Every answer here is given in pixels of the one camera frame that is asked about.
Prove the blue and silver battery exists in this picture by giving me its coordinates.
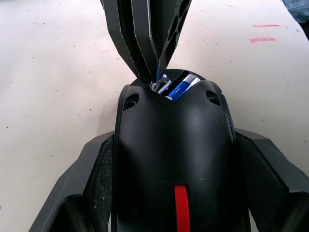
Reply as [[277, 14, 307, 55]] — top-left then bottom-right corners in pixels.
[[165, 74, 201, 102]]

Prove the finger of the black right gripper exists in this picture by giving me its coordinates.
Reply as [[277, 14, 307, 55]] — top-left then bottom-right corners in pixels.
[[157, 0, 194, 71], [100, 0, 178, 81]]

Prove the silver USB receiver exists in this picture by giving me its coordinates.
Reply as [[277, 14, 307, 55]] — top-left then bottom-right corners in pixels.
[[149, 74, 172, 94]]

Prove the black mouse base red wheel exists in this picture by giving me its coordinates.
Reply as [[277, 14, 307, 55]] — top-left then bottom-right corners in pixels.
[[112, 69, 238, 232]]

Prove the person in blue jeans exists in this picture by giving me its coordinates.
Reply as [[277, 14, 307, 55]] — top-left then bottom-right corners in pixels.
[[281, 0, 309, 24]]

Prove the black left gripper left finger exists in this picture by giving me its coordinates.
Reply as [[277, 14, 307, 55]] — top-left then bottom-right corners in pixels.
[[28, 131, 116, 232]]

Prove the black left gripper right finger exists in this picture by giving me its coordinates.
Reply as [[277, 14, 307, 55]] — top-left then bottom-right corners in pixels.
[[233, 128, 309, 232]]

